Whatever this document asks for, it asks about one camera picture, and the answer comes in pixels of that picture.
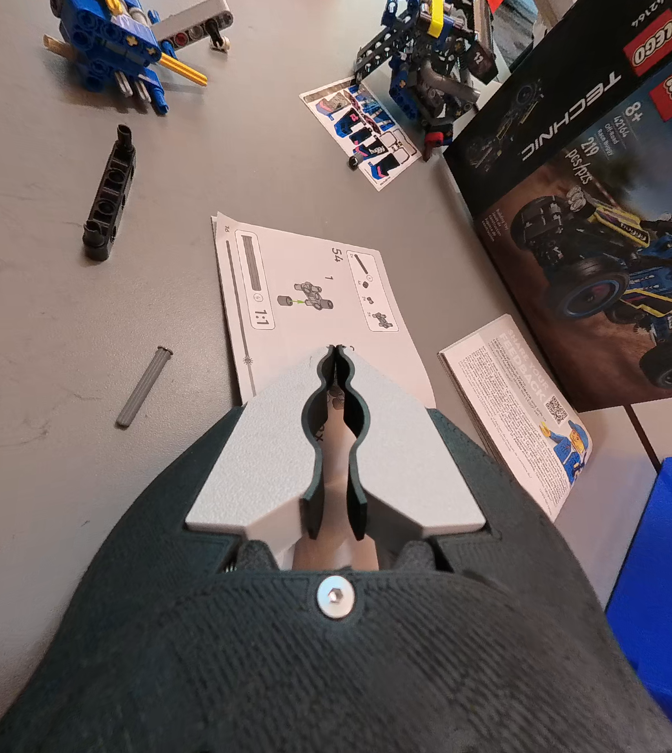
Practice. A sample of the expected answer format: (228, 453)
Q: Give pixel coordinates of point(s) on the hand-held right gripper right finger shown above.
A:
(418, 470)

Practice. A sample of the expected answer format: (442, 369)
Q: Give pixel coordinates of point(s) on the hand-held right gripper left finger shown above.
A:
(247, 470)

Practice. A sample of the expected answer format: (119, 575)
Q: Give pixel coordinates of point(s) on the dark grey lego axle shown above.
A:
(144, 385)

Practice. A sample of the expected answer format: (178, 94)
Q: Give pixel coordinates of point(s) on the lego instruction booklet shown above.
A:
(289, 329)

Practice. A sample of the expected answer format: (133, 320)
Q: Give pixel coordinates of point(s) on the buggy picture lego box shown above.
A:
(577, 265)

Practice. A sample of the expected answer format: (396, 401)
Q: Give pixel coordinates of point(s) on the black lego beam with pin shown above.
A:
(109, 194)

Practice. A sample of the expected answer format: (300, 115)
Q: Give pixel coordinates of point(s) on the small black lego pin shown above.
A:
(353, 164)

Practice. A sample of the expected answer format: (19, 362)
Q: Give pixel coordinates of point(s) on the black and blue lego chassis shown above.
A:
(430, 88)

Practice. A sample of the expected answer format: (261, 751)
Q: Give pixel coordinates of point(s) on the blue lego gearbox assembly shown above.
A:
(106, 41)

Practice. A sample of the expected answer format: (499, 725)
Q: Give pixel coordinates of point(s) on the white printed leaflet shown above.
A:
(506, 400)

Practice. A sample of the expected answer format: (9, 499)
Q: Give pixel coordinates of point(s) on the blue and black sticker sheet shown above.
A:
(365, 141)

